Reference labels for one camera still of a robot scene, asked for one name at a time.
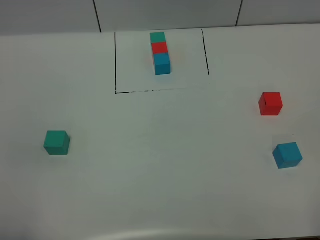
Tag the blue template block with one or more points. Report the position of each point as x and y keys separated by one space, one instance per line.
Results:
x=162 y=63

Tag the red template block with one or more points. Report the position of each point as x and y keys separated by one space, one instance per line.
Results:
x=159 y=47

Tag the green template block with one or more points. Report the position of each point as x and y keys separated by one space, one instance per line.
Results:
x=157 y=37

